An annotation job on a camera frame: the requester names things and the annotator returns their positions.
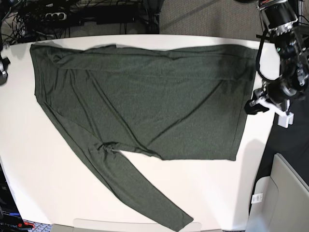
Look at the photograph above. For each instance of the black aluminium frame rail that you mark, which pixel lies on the black aluminium frame rail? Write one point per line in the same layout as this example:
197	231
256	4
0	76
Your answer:
153	10

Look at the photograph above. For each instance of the black box with orange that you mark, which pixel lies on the black box with orange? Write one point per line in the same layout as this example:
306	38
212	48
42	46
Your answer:
10	218

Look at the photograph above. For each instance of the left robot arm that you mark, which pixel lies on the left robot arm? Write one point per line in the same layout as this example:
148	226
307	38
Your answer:
280	29

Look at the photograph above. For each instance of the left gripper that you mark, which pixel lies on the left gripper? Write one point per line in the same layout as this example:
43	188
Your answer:
277	93

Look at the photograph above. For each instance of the grey plastic bin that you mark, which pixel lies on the grey plastic bin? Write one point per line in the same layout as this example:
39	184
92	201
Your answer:
285	205

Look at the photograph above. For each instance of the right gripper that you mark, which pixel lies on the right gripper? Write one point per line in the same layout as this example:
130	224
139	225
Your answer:
4	63

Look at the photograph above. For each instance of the green long-sleeve shirt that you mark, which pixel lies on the green long-sleeve shirt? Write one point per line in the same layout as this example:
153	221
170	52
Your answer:
173	105

